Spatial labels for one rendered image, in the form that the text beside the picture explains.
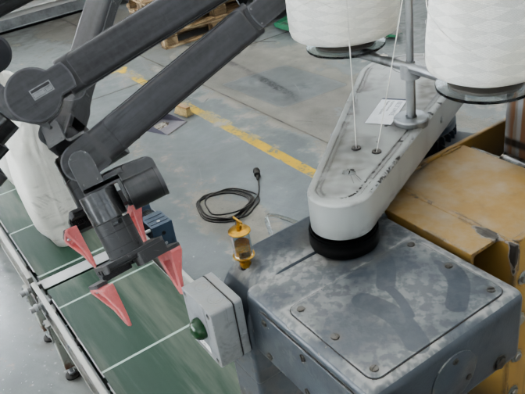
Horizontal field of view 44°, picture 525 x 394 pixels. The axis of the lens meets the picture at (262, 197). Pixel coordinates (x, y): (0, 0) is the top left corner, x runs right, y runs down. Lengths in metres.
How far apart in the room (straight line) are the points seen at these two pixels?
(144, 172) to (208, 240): 2.33
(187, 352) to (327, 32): 1.42
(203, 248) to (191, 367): 1.25
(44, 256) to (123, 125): 1.89
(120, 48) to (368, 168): 0.41
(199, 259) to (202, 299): 2.38
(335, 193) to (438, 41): 0.21
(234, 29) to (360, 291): 0.46
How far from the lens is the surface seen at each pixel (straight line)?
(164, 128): 4.64
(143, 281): 2.49
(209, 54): 1.01
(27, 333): 3.10
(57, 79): 0.96
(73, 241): 1.17
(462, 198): 0.93
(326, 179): 0.83
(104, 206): 0.98
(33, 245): 2.93
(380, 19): 0.94
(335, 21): 0.92
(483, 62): 0.76
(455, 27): 0.76
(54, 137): 1.21
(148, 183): 0.99
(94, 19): 1.33
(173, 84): 1.00
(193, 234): 3.37
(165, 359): 2.14
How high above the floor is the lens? 1.83
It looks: 31 degrees down
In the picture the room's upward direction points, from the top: 9 degrees counter-clockwise
